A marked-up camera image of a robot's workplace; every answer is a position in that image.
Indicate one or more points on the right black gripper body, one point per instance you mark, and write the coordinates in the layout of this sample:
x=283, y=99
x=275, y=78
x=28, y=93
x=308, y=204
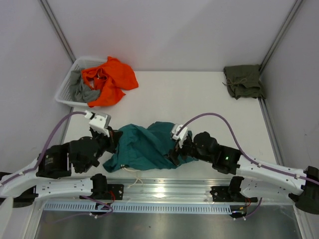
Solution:
x=187, y=150

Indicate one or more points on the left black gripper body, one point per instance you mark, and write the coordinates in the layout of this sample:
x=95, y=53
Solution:
x=106, y=143

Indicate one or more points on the teal green shorts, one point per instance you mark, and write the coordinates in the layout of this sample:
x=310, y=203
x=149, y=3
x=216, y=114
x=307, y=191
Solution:
x=143, y=148

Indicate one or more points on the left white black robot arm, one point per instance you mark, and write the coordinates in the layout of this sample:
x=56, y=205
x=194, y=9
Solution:
x=49, y=175

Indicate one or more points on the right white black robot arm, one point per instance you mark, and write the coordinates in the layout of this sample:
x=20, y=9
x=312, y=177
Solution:
x=252, y=178

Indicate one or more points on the grey shorts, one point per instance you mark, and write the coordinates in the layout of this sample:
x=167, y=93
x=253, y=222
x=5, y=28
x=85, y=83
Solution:
x=79, y=91

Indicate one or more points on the orange shorts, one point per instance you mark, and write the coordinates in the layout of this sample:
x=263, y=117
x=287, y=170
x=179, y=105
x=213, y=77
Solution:
x=111, y=79

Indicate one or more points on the olive green folded shorts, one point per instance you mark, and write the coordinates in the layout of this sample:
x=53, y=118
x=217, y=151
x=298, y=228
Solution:
x=243, y=81

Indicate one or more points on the white plastic basket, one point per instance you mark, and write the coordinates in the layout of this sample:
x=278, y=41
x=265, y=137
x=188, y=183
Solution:
x=63, y=94

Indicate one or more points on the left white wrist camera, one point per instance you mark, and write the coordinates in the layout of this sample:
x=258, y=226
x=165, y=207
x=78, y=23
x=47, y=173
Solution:
x=99, y=122

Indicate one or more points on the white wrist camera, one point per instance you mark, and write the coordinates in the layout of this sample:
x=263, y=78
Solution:
x=99, y=122
x=179, y=132

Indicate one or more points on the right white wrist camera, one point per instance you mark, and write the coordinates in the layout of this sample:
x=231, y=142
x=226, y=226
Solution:
x=179, y=132

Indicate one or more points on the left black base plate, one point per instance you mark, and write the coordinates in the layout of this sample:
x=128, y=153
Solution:
x=108, y=192

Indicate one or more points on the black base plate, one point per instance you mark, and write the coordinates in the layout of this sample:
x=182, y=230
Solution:
x=228, y=194
x=108, y=192

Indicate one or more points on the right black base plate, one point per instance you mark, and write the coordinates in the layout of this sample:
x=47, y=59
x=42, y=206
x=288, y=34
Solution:
x=228, y=194

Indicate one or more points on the aluminium table edge rail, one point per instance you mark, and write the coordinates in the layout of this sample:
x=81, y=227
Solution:
x=168, y=191

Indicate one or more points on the white slotted cable duct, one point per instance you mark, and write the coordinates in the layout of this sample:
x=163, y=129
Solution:
x=139, y=208

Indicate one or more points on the left aluminium corner post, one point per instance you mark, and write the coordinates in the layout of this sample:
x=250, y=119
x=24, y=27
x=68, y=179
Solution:
x=57, y=29

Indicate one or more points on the aluminium corner post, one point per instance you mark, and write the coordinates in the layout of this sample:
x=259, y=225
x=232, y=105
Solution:
x=292, y=14
x=57, y=29

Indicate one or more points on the right aluminium corner post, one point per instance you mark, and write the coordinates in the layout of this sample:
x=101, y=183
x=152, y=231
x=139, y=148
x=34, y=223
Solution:
x=292, y=14

